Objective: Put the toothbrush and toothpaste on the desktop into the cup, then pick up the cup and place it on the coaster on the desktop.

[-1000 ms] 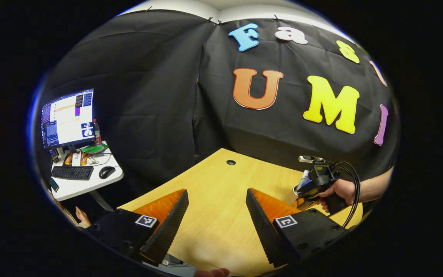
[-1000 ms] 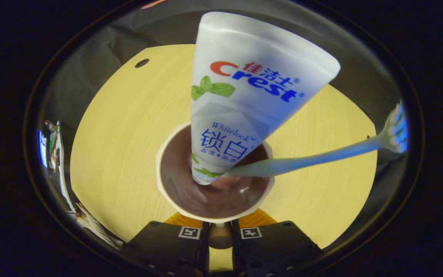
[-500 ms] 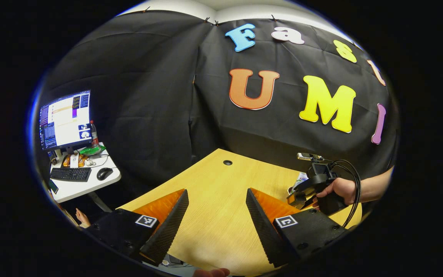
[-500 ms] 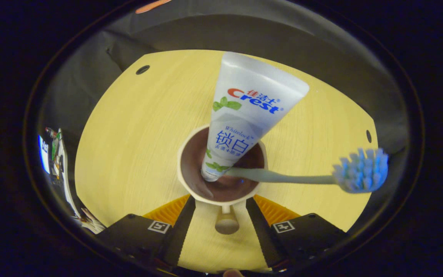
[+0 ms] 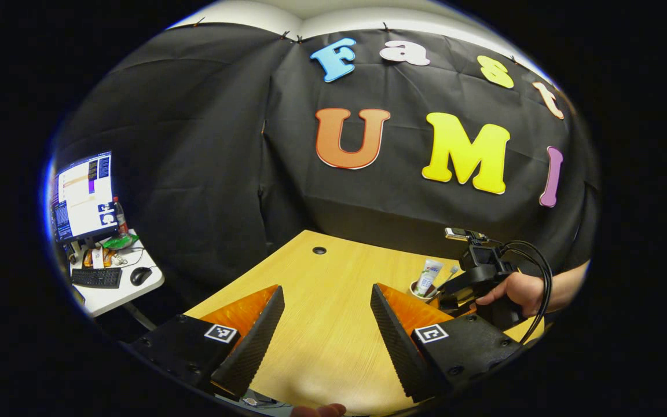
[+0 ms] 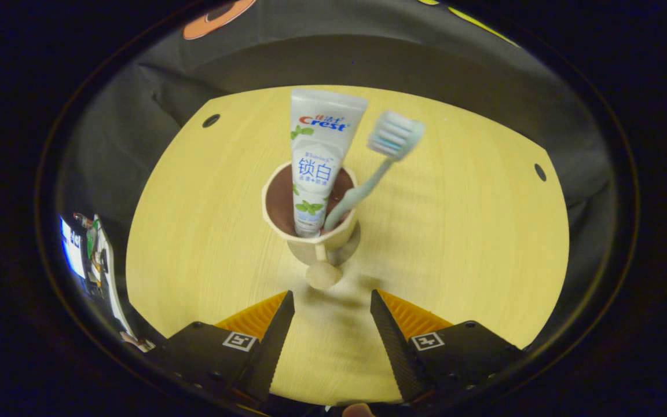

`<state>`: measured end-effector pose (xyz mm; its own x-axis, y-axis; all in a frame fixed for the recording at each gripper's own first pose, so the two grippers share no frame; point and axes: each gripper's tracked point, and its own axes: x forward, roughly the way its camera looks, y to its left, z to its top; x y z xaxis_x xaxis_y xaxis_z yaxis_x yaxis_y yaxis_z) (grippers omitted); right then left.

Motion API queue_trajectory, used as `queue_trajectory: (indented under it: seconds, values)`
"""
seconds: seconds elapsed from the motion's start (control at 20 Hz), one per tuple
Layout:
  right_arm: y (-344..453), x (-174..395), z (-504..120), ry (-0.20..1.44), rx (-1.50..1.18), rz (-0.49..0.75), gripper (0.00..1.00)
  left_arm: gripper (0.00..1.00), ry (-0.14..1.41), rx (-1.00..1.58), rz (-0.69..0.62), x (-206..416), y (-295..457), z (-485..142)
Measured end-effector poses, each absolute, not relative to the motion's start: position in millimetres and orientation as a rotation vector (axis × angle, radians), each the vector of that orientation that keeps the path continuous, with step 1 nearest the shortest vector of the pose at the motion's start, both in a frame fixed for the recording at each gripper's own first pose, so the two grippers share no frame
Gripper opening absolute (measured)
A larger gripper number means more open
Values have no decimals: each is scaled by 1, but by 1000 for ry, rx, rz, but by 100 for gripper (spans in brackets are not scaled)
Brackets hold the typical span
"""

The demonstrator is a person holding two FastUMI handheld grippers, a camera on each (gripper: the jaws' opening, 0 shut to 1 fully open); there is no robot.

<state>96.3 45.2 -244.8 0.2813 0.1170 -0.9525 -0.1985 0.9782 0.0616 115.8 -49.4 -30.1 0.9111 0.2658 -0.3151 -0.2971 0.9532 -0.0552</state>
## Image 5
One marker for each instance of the white toothbrush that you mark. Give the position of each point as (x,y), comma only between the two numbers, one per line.
(451,272)

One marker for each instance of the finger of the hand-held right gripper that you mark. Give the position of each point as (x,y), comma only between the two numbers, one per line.
(461,288)

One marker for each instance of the green packet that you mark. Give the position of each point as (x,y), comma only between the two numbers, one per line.
(120,241)

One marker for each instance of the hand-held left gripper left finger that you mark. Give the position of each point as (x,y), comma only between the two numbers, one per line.
(255,347)

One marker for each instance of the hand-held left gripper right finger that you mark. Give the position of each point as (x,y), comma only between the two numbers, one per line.
(400,347)

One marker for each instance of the black backdrop cloth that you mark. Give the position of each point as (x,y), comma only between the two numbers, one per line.
(206,174)

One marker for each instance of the computer monitor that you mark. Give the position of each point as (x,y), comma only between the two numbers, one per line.
(84,197)

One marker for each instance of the wooden desktop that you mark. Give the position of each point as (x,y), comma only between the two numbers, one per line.
(322,301)

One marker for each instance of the white side desk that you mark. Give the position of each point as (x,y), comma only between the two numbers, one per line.
(113,298)

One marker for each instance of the white toothpaste tube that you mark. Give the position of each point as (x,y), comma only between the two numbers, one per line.
(428,277)

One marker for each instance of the red capped bottle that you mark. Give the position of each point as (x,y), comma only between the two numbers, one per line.
(120,217)

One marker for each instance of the black computer mouse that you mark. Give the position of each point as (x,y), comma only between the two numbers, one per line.
(140,275)

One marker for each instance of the black keyboard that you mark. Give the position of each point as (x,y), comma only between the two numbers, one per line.
(96,277)

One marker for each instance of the beige cup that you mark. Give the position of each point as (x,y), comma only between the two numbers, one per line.
(413,291)

